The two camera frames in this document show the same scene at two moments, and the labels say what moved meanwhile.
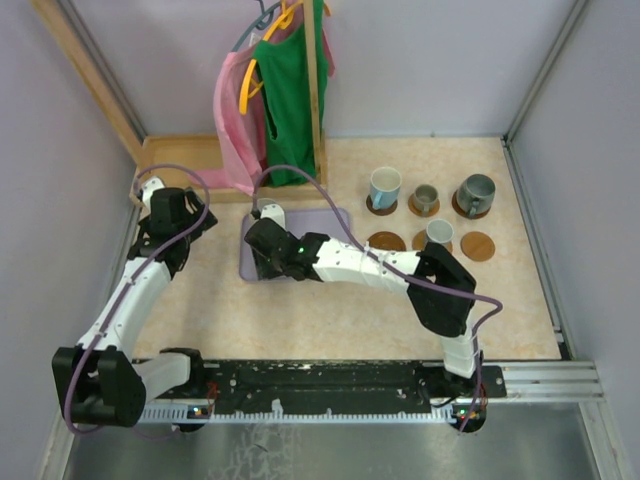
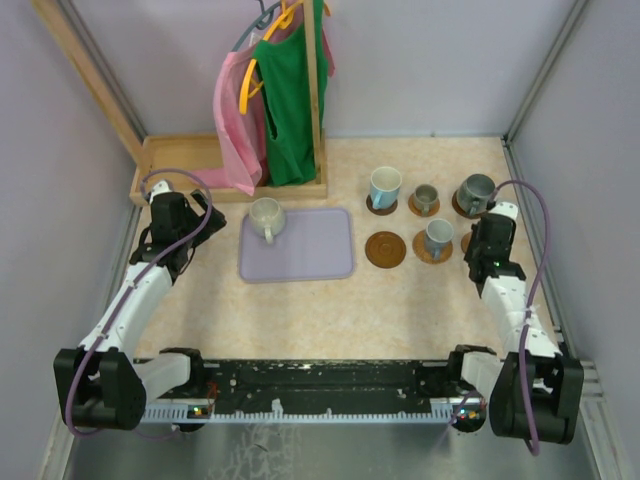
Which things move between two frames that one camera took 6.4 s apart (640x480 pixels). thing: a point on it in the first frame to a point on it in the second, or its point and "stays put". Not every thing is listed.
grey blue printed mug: [439, 230] stays put
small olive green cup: [425, 195] stays put
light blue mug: [385, 185] stays put
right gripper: [265, 271] to [468, 255]
